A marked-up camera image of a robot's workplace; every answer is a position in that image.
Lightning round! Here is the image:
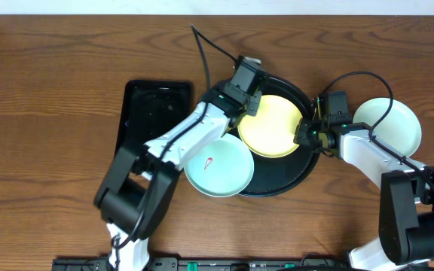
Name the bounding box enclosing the rectangular black tray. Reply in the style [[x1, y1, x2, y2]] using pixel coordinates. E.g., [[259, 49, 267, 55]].
[[115, 80, 194, 150]]

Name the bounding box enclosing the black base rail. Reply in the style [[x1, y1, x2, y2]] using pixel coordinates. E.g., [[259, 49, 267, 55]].
[[51, 257, 351, 271]]

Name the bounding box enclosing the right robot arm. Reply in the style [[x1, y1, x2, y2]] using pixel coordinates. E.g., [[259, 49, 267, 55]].
[[294, 113, 434, 270]]

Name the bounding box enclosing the mint plate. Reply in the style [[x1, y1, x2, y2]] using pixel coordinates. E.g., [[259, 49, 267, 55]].
[[184, 134, 254, 197], [353, 98, 422, 157]]

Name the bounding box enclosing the yellow plate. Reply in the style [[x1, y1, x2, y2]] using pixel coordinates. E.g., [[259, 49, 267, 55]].
[[237, 95, 303, 158]]

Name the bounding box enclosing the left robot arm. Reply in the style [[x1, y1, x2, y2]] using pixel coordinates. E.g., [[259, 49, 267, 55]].
[[93, 75, 269, 270]]

